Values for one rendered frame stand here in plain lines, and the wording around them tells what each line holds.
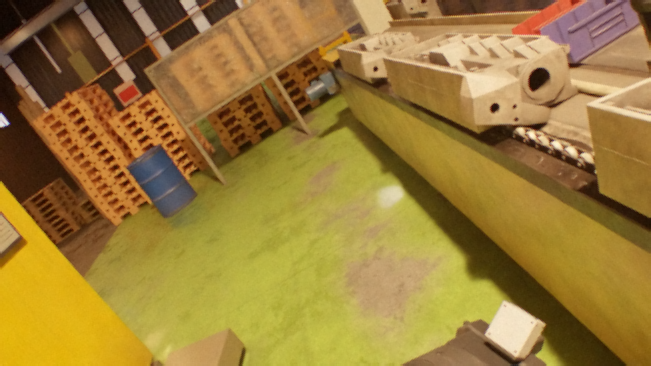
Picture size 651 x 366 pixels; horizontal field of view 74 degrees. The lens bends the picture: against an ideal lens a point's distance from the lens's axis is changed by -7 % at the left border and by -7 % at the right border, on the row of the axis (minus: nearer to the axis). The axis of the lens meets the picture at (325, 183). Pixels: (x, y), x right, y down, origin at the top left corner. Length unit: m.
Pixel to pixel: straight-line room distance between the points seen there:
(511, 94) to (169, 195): 5.55
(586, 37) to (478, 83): 0.60
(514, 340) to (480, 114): 0.99
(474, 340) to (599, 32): 1.54
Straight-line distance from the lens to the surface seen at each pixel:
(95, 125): 8.33
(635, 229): 1.05
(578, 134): 1.45
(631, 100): 1.04
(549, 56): 1.60
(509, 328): 0.52
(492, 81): 1.45
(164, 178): 6.49
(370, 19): 6.09
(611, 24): 1.98
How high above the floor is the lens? 1.42
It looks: 20 degrees down
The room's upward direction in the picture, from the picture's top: 32 degrees counter-clockwise
